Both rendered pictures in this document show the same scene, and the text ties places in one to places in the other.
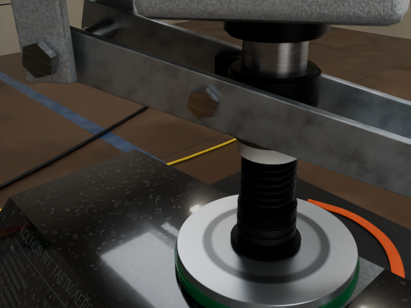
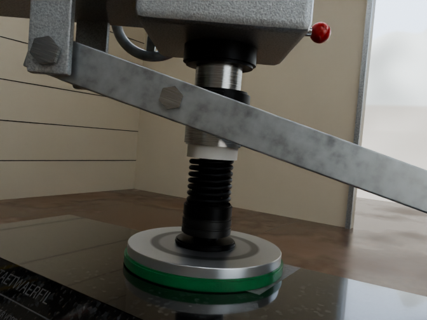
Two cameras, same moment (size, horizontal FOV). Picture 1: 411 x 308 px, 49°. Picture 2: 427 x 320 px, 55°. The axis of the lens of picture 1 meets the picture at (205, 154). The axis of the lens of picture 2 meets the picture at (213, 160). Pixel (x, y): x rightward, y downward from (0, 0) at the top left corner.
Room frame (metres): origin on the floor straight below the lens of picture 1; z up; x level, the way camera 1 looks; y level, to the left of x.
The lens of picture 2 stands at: (-0.11, 0.08, 0.98)
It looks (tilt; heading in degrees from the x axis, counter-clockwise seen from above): 3 degrees down; 344
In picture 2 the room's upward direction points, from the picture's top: 5 degrees clockwise
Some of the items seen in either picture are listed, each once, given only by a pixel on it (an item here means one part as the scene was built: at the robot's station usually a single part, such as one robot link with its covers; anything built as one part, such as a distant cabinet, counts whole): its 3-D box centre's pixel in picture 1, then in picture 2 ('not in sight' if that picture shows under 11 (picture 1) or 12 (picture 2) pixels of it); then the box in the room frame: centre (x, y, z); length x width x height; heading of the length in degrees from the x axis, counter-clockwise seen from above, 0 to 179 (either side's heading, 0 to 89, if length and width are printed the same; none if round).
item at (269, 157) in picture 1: (270, 134); (213, 145); (0.44, -0.07, 0.97); 0.07 x 0.07 x 0.04
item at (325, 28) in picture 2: not in sight; (305, 31); (0.47, -0.21, 1.15); 0.08 x 0.03 x 0.03; 75
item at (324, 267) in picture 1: (265, 243); (204, 247); (0.44, -0.07, 0.83); 0.21 x 0.21 x 0.01
